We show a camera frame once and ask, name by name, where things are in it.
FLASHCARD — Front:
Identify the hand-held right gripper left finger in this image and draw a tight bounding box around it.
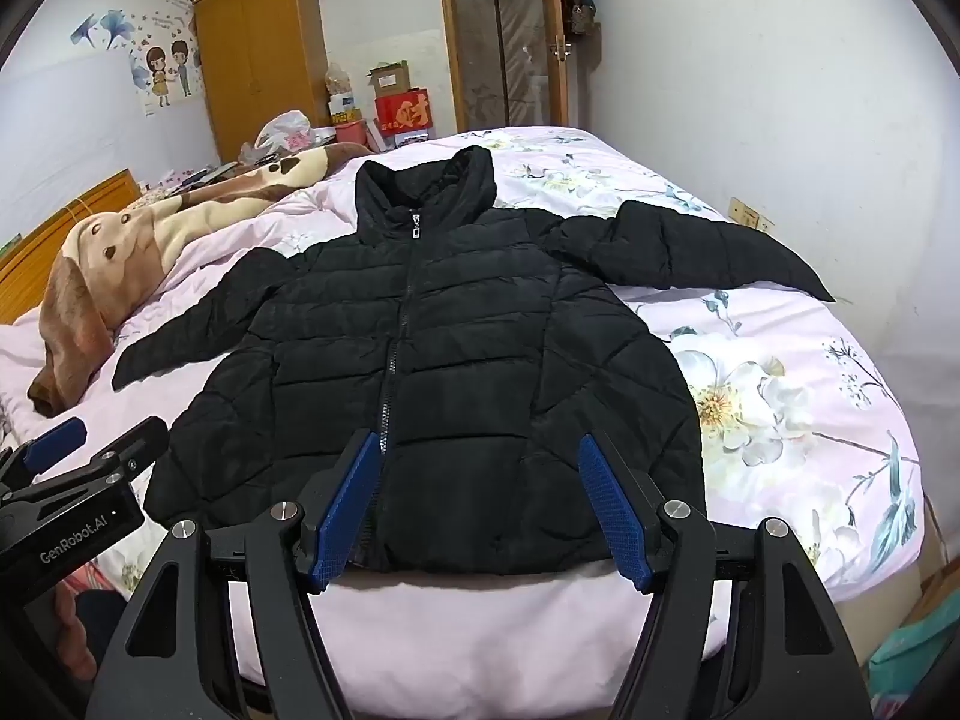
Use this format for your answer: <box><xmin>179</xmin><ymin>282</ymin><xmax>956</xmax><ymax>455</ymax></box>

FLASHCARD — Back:
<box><xmin>86</xmin><ymin>429</ymin><xmax>383</xmax><ymax>720</ymax></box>

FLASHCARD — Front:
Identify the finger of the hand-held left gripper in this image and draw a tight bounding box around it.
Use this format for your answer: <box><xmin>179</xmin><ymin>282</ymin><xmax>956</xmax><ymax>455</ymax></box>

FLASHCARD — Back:
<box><xmin>0</xmin><ymin>416</ymin><xmax>88</xmax><ymax>500</ymax></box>
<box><xmin>7</xmin><ymin>416</ymin><xmax>170</xmax><ymax>511</ymax></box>

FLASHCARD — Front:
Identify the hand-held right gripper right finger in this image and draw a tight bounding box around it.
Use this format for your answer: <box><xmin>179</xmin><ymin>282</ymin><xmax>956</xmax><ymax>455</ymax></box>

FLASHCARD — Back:
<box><xmin>577</xmin><ymin>431</ymin><xmax>875</xmax><ymax>720</ymax></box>

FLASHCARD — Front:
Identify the black puffer jacket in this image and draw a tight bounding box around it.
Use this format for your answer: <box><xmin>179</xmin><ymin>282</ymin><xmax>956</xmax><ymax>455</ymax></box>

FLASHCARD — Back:
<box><xmin>112</xmin><ymin>144</ymin><xmax>836</xmax><ymax>577</ymax></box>

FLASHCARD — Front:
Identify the person's left hand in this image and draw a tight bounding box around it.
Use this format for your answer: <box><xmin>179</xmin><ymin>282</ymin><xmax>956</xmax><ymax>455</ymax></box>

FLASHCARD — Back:
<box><xmin>49</xmin><ymin>581</ymin><xmax>104</xmax><ymax>687</ymax></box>

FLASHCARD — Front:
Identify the pink floral quilt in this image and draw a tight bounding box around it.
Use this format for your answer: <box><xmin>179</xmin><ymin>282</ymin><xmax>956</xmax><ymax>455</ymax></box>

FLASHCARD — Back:
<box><xmin>0</xmin><ymin>124</ymin><xmax>923</xmax><ymax>720</ymax></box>

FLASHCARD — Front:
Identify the wooden headboard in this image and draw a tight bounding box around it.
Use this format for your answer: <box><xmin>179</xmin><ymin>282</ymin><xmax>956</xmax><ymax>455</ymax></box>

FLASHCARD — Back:
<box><xmin>0</xmin><ymin>169</ymin><xmax>142</xmax><ymax>325</ymax></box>

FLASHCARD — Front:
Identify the brown dog-print blanket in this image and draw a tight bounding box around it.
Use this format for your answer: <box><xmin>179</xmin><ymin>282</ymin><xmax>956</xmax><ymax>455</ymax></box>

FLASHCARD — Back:
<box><xmin>28</xmin><ymin>141</ymin><xmax>376</xmax><ymax>417</ymax></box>

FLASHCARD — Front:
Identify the teal box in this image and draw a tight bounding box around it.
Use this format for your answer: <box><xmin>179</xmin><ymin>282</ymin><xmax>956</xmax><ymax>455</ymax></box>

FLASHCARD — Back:
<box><xmin>868</xmin><ymin>592</ymin><xmax>960</xmax><ymax>720</ymax></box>

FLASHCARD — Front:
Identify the white plastic bag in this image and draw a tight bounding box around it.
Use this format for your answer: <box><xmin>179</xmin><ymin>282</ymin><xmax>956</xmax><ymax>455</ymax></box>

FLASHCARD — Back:
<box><xmin>255</xmin><ymin>111</ymin><xmax>314</xmax><ymax>160</ymax></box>

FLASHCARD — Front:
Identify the red gift box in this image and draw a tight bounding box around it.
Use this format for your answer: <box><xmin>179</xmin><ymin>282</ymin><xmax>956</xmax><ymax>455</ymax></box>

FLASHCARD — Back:
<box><xmin>373</xmin><ymin>88</ymin><xmax>434</xmax><ymax>139</ymax></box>

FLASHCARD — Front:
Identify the wooden wardrobe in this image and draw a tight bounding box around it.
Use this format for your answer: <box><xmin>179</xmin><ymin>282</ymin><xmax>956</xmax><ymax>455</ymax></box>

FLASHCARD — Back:
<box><xmin>193</xmin><ymin>0</ymin><xmax>332</xmax><ymax>164</ymax></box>

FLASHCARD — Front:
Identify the cardboard box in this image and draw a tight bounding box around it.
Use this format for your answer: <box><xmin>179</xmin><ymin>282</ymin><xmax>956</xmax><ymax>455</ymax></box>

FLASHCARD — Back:
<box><xmin>366</xmin><ymin>60</ymin><xmax>413</xmax><ymax>100</ymax></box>

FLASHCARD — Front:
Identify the wooden door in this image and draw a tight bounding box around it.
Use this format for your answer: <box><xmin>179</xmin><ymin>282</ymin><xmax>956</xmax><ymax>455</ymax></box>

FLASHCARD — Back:
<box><xmin>435</xmin><ymin>0</ymin><xmax>572</xmax><ymax>139</ymax></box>

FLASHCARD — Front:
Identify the wall socket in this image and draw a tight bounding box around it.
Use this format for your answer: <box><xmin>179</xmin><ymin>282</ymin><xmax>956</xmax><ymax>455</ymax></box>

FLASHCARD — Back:
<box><xmin>729</xmin><ymin>196</ymin><xmax>778</xmax><ymax>235</ymax></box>

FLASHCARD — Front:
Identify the cartoon wall sticker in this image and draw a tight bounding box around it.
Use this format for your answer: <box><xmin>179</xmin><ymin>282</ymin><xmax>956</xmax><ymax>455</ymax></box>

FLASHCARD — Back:
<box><xmin>71</xmin><ymin>0</ymin><xmax>203</xmax><ymax>117</ymax></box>

